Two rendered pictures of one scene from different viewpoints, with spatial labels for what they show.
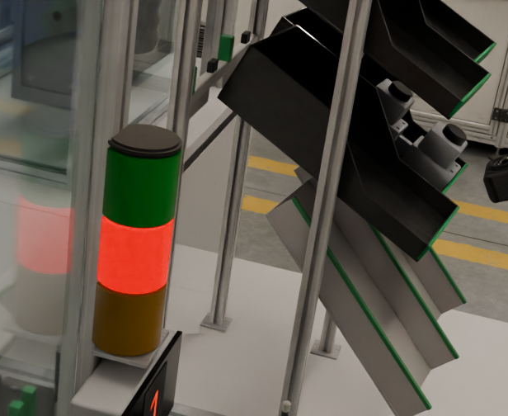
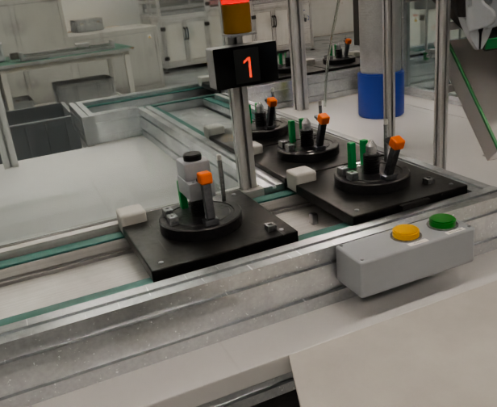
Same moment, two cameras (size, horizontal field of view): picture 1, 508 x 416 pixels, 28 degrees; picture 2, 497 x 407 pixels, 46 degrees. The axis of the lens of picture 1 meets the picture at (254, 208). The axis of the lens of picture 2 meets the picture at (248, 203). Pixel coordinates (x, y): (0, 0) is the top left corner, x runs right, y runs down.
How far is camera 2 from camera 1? 0.88 m
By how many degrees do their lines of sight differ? 53
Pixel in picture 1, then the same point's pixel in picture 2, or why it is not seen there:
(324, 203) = (440, 23)
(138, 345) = (231, 28)
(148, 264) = not seen: outside the picture
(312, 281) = (438, 72)
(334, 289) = (458, 80)
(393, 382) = (482, 134)
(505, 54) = not seen: outside the picture
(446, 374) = not seen: outside the picture
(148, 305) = (231, 10)
